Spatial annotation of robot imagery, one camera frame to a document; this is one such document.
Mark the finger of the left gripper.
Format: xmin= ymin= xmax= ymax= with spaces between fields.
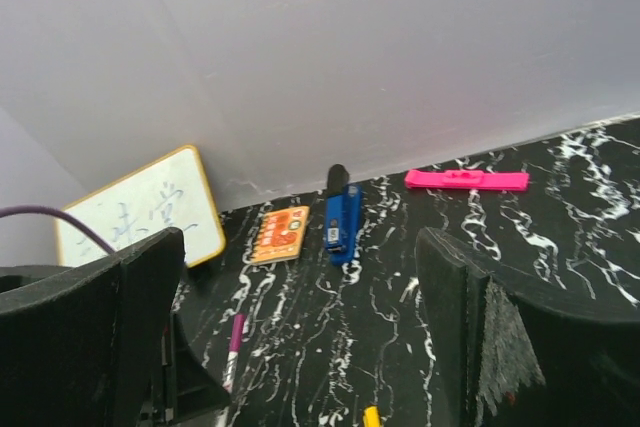
xmin=159 ymin=312 xmax=231 ymax=426

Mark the orange mini notebook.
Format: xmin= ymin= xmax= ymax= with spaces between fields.
xmin=249 ymin=206 xmax=310 ymax=265

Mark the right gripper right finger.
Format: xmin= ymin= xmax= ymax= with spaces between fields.
xmin=415 ymin=227 xmax=639 ymax=426

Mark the pink plastic clip bar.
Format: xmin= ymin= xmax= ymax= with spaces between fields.
xmin=404 ymin=169 xmax=530 ymax=192

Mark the yellow pen cap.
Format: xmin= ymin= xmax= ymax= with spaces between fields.
xmin=363 ymin=405 xmax=382 ymax=427

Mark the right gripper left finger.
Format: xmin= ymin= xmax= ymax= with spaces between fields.
xmin=1 ymin=228 xmax=185 ymax=426

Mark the purple pen cap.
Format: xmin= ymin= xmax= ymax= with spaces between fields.
xmin=229 ymin=313 xmax=246 ymax=353

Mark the white pen purple tip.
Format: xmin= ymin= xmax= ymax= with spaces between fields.
xmin=223 ymin=350 xmax=238 ymax=393

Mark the small whiteboard with wooden frame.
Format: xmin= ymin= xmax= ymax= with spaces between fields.
xmin=63 ymin=145 xmax=226 ymax=267

